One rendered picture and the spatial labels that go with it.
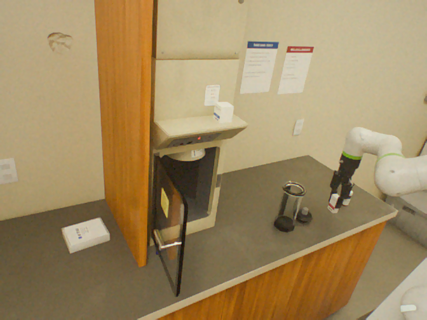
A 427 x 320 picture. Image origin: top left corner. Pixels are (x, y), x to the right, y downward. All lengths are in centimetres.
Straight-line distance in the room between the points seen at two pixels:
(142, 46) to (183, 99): 28
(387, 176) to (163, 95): 78
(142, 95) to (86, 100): 56
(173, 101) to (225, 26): 30
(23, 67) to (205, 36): 70
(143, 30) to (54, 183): 94
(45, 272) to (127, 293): 32
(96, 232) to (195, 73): 77
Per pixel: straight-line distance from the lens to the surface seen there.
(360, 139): 161
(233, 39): 119
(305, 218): 171
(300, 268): 175
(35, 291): 136
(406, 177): 120
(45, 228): 159
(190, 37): 110
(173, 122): 112
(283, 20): 190
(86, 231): 148
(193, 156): 129
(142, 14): 94
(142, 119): 101
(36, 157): 158
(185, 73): 112
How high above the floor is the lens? 194
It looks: 29 degrees down
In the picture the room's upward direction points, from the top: 8 degrees clockwise
